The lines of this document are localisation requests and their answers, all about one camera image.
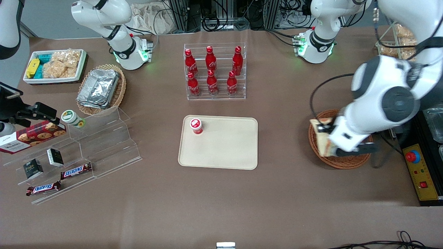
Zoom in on white green flower-lid cup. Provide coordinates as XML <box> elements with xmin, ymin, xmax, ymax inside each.
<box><xmin>61</xmin><ymin>110</ymin><xmax>86</xmax><ymax>128</ymax></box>

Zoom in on aluminium equipment frame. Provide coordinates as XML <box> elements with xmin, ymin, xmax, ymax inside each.
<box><xmin>166</xmin><ymin>0</ymin><xmax>312</xmax><ymax>31</ymax></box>

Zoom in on clear acrylic bottle rack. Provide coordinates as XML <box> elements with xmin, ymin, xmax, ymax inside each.
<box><xmin>183</xmin><ymin>43</ymin><xmax>247</xmax><ymax>101</ymax></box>

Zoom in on small black carton white label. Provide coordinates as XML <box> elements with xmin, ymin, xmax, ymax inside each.
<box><xmin>47</xmin><ymin>148</ymin><xmax>64</xmax><ymax>167</ymax></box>

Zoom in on metal wire rack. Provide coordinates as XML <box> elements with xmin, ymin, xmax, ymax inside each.
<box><xmin>375</xmin><ymin>21</ymin><xmax>421</xmax><ymax>62</ymax></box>

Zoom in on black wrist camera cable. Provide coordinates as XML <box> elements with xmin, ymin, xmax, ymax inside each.
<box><xmin>310</xmin><ymin>73</ymin><xmax>391</xmax><ymax>169</ymax></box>

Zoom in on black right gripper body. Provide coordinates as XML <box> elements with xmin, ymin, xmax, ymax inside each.
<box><xmin>0</xmin><ymin>83</ymin><xmax>37</xmax><ymax>127</ymax></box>

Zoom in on white crumpled cloth bag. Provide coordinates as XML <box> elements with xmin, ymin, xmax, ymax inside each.
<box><xmin>130</xmin><ymin>3</ymin><xmax>177</xmax><ymax>35</ymax></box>

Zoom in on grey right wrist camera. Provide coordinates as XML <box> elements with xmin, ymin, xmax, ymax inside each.
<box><xmin>0</xmin><ymin>121</ymin><xmax>17</xmax><ymax>139</ymax></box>

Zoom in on triangular sandwich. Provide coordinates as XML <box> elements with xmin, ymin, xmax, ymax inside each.
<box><xmin>310</xmin><ymin>118</ymin><xmax>338</xmax><ymax>158</ymax></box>

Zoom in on red cola bottle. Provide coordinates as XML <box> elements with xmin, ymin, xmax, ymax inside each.
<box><xmin>187</xmin><ymin>72</ymin><xmax>201</xmax><ymax>97</ymax></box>
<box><xmin>184</xmin><ymin>48</ymin><xmax>199</xmax><ymax>76</ymax></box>
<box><xmin>232</xmin><ymin>46</ymin><xmax>243</xmax><ymax>76</ymax></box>
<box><xmin>207</xmin><ymin>69</ymin><xmax>219</xmax><ymax>96</ymax></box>
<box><xmin>227</xmin><ymin>71</ymin><xmax>238</xmax><ymax>96</ymax></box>
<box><xmin>205</xmin><ymin>46</ymin><xmax>217</xmax><ymax>75</ymax></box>

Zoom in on clear plastic container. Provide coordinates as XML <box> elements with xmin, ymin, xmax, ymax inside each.
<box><xmin>424</xmin><ymin>109</ymin><xmax>443</xmax><ymax>144</ymax></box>

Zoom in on wicker basket with sandwich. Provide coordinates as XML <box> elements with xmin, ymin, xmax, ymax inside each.
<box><xmin>308</xmin><ymin>109</ymin><xmax>374</xmax><ymax>170</ymax></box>

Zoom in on yellow snack pack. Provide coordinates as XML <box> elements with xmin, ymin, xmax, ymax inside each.
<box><xmin>26</xmin><ymin>58</ymin><xmax>40</xmax><ymax>79</ymax></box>

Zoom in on white plastic bin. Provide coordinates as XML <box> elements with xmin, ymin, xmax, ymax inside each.
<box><xmin>23</xmin><ymin>49</ymin><xmax>87</xmax><ymax>84</ymax></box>

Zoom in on wicker basket with foil containers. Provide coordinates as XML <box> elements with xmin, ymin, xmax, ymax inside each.
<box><xmin>76</xmin><ymin>64</ymin><xmax>127</xmax><ymax>116</ymax></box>

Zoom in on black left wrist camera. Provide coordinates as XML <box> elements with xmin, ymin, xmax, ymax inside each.
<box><xmin>356</xmin><ymin>142</ymin><xmax>378</xmax><ymax>155</ymax></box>

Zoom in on aluminium foil container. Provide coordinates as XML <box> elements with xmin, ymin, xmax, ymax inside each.
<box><xmin>77</xmin><ymin>95</ymin><xmax>112</xmax><ymax>109</ymax></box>
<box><xmin>80</xmin><ymin>68</ymin><xmax>120</xmax><ymax>104</ymax></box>

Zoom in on Snickers chocolate bar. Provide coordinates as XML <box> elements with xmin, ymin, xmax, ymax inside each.
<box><xmin>26</xmin><ymin>181</ymin><xmax>62</xmax><ymax>196</ymax></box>
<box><xmin>61</xmin><ymin>163</ymin><xmax>93</xmax><ymax>179</ymax></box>

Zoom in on red lidded cup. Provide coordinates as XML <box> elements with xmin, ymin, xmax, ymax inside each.
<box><xmin>189</xmin><ymin>118</ymin><xmax>204</xmax><ymax>135</ymax></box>

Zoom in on coiled black cable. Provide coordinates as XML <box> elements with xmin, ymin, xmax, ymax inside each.
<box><xmin>201</xmin><ymin>14</ymin><xmax>250</xmax><ymax>32</ymax></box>

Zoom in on red tartan cookie box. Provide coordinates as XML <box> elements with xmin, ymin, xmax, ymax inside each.
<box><xmin>0</xmin><ymin>120</ymin><xmax>67</xmax><ymax>154</ymax></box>

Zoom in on clear acrylic stepped display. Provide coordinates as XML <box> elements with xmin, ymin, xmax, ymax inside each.
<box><xmin>3</xmin><ymin>105</ymin><xmax>143</xmax><ymax>205</ymax></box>

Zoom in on clear bag of crackers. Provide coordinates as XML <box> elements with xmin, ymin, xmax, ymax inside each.
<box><xmin>52</xmin><ymin>48</ymin><xmax>82</xmax><ymax>66</ymax></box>
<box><xmin>395</xmin><ymin>24</ymin><xmax>417</xmax><ymax>40</ymax></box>
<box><xmin>42</xmin><ymin>61</ymin><xmax>75</xmax><ymax>79</ymax></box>
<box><xmin>379</xmin><ymin>45</ymin><xmax>416</xmax><ymax>60</ymax></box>

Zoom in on beige plastic tray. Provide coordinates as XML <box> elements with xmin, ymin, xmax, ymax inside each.
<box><xmin>178</xmin><ymin>115</ymin><xmax>259</xmax><ymax>170</ymax></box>

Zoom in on black floor cable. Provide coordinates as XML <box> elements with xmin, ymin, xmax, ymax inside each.
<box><xmin>329</xmin><ymin>231</ymin><xmax>430</xmax><ymax>249</ymax></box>

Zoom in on small black carton gold print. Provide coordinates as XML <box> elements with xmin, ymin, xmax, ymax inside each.
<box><xmin>23</xmin><ymin>159</ymin><xmax>44</xmax><ymax>179</ymax></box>

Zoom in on yellow black control box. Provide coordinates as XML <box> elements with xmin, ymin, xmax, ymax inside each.
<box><xmin>401</xmin><ymin>144</ymin><xmax>443</xmax><ymax>202</ymax></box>

